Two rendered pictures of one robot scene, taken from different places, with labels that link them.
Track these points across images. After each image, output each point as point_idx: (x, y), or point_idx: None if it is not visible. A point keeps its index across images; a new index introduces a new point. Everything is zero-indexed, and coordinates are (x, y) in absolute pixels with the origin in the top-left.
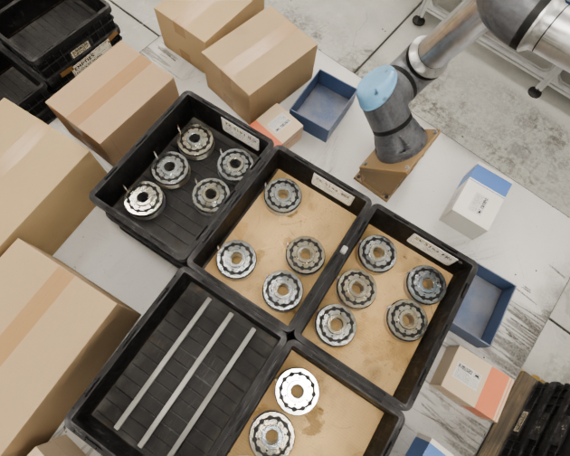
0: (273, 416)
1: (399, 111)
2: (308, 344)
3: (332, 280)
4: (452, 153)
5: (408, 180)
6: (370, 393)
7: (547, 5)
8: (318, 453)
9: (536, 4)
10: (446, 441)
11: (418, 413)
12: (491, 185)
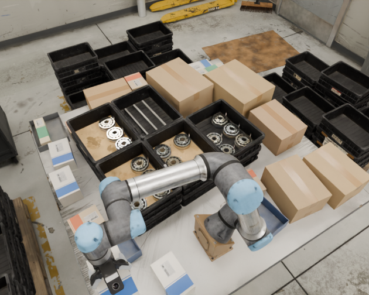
0: (120, 135)
1: (225, 210)
2: (136, 143)
3: (155, 158)
4: (212, 291)
5: (202, 251)
6: (108, 155)
7: (199, 155)
8: (101, 147)
9: (202, 154)
10: (73, 207)
11: (90, 201)
12: (176, 284)
